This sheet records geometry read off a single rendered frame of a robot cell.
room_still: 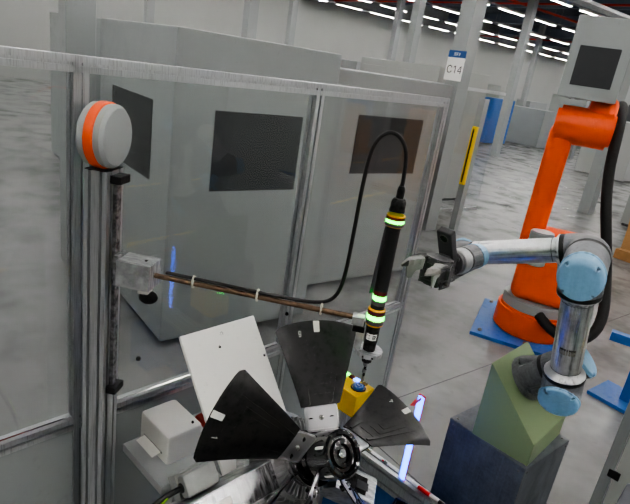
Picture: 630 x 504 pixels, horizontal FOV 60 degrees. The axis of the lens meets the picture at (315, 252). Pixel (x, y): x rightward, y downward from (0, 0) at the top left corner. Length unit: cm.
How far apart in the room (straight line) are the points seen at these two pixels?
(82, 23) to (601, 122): 433
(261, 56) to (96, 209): 261
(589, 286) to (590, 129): 362
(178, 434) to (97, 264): 64
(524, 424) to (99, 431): 130
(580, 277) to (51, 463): 161
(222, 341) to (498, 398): 93
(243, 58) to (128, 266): 256
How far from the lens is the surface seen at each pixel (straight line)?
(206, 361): 156
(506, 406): 194
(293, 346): 150
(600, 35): 505
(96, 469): 183
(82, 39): 516
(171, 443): 184
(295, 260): 213
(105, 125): 135
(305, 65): 408
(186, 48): 362
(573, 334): 168
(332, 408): 148
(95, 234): 145
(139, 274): 143
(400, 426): 164
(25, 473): 192
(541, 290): 520
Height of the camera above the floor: 212
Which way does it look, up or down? 19 degrees down
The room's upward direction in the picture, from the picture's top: 9 degrees clockwise
